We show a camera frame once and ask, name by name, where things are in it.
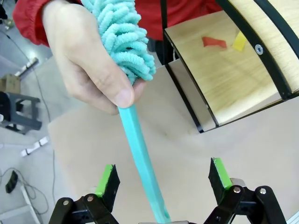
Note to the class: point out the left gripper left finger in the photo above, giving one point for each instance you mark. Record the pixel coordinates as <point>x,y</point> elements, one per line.
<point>109,184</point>

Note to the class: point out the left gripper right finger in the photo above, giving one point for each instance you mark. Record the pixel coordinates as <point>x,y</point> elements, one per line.
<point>219,184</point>

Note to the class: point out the teal microfibre duster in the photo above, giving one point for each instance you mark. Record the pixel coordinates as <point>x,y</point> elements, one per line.
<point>137,144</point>

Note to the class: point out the right forearm in red sleeve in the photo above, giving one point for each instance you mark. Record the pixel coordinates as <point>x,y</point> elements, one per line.
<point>28,21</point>

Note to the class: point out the person's right hand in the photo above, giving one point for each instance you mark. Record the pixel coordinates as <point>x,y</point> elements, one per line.
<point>79,56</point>

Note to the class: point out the white floor bar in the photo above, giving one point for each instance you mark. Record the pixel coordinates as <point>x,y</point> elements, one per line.
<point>28,66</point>
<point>35,147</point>

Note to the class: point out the black floor device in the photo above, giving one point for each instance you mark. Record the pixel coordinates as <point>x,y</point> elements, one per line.
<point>11,182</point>

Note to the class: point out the cardboard box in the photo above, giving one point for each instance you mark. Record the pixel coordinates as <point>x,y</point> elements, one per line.
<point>11,81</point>

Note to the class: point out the red paper scrap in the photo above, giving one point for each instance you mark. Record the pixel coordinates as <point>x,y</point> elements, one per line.
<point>211,42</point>

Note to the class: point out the yellow paper scrap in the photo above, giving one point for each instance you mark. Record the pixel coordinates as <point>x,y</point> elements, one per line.
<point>239,43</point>

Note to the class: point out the person in red jacket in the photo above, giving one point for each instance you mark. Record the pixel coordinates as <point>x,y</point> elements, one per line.
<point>187,14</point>

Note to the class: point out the white metal frame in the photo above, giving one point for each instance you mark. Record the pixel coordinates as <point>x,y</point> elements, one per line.
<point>28,203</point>

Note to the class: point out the wooden shelf with black frame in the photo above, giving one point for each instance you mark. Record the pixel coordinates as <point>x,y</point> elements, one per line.
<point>233,77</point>

